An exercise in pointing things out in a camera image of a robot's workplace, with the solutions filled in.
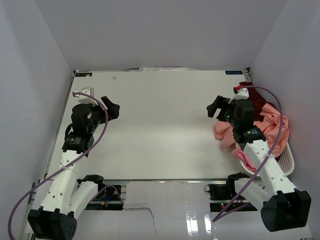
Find salmon pink t shirt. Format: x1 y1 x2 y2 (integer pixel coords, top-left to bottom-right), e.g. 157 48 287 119
214 103 290 158

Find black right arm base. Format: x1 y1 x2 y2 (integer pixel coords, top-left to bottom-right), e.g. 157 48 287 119
204 172 257 213

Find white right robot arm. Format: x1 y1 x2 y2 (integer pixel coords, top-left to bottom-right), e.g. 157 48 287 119
206 95 312 232

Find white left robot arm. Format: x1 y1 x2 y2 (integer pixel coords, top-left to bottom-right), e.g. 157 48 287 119
27 92 120 240

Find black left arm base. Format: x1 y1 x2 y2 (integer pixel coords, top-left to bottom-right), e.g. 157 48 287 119
85 185 126 211

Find dark red t shirt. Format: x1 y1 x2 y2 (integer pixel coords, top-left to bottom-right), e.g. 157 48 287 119
248 88 274 122

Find blue right table label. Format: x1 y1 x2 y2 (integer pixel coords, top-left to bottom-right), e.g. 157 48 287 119
225 70 243 75

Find blue table label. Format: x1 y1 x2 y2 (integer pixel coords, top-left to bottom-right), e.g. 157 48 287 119
74 72 93 77
225 70 243 75

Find light pink t shirt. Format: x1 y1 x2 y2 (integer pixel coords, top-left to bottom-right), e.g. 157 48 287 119
232 149 256 173

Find blue left table label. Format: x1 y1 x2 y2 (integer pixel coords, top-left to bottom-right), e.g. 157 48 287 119
74 72 93 77

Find white perforated laundry basket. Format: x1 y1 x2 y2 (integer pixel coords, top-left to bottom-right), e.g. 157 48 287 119
235 143 295 176

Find white paper sheets front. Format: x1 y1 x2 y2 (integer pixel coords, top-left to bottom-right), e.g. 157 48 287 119
24 180 313 240

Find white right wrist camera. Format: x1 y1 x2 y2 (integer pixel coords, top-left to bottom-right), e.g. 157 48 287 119
228 85 249 104

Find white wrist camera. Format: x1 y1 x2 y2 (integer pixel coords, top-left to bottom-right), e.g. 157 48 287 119
72 86 98 106
228 85 249 104

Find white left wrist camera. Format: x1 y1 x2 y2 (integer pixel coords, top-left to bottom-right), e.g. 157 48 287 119
72 86 98 106

